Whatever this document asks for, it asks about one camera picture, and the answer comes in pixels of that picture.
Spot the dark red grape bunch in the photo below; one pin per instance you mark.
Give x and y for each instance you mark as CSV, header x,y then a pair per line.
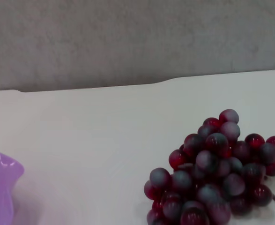
x,y
212,168

